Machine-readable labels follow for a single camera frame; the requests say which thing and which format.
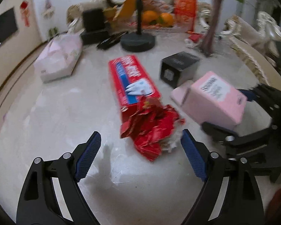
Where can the beige fringed sofa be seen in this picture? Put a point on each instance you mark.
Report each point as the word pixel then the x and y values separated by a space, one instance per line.
pixel 256 48

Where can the pink cardboard box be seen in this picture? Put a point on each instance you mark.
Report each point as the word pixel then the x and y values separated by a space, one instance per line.
pixel 211 99

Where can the ornate cream coffee table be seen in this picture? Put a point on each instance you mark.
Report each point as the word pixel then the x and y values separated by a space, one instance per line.
pixel 122 187

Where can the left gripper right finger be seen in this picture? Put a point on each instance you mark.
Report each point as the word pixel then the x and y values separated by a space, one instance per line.
pixel 242 201

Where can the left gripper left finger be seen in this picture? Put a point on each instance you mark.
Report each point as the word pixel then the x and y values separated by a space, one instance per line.
pixel 38 202

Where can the white side table vase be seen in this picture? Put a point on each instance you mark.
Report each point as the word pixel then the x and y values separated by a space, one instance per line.
pixel 49 19

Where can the red chinese knot decoration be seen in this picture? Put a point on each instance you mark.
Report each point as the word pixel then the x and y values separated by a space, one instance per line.
pixel 25 12

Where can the fruit plate with oranges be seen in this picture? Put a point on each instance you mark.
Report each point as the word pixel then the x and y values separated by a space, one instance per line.
pixel 157 17

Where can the small black cube box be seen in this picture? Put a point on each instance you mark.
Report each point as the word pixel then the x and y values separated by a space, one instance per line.
pixel 178 68

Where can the pink tissue pack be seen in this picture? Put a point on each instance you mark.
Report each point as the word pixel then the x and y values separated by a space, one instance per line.
pixel 59 57

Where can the wall mounted black television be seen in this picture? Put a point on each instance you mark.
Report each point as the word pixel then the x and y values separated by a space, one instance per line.
pixel 8 25

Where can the red snack bag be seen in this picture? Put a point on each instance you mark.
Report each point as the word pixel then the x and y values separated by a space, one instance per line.
pixel 153 127

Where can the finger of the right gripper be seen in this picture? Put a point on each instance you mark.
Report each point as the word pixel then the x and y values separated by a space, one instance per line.
pixel 267 97
pixel 233 140

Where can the red blue glove box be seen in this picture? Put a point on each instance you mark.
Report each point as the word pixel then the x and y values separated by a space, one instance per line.
pixel 130 80

